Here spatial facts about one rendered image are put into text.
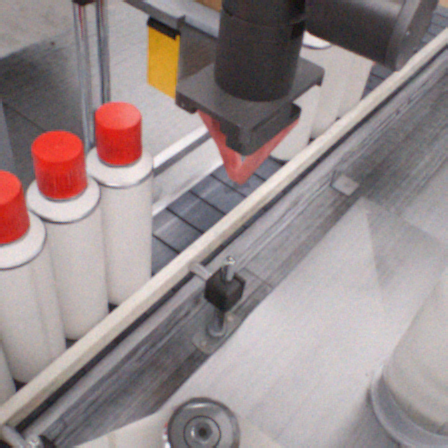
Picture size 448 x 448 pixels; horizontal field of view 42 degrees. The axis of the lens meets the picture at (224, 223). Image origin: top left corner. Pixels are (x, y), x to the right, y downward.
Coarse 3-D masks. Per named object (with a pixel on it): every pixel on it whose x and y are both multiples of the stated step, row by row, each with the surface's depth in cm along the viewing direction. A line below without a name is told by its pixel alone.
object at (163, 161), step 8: (200, 128) 60; (192, 136) 59; (200, 136) 59; (208, 136) 61; (176, 144) 58; (184, 144) 58; (192, 144) 59; (200, 144) 60; (168, 152) 57; (176, 152) 57; (184, 152) 58; (160, 160) 56; (168, 160) 57; (176, 160) 58; (160, 168) 56; (168, 168) 58
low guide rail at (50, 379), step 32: (416, 64) 84; (384, 96) 79; (256, 192) 62; (224, 224) 58; (192, 256) 55; (160, 288) 52; (128, 320) 50; (96, 352) 49; (32, 384) 44; (0, 416) 42
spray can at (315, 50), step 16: (304, 32) 59; (304, 48) 59; (320, 48) 59; (320, 64) 61; (304, 96) 63; (320, 96) 65; (304, 112) 65; (304, 128) 67; (288, 144) 68; (304, 144) 69; (288, 160) 70
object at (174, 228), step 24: (432, 24) 100; (384, 72) 87; (336, 120) 78; (360, 120) 78; (336, 144) 74; (216, 168) 69; (264, 168) 70; (312, 168) 71; (192, 192) 66; (216, 192) 66; (240, 192) 66; (168, 216) 63; (192, 216) 63; (216, 216) 63; (168, 240) 60; (192, 240) 61; (168, 264) 58; (144, 312) 54; (120, 336) 52; (96, 360) 50; (72, 384) 49
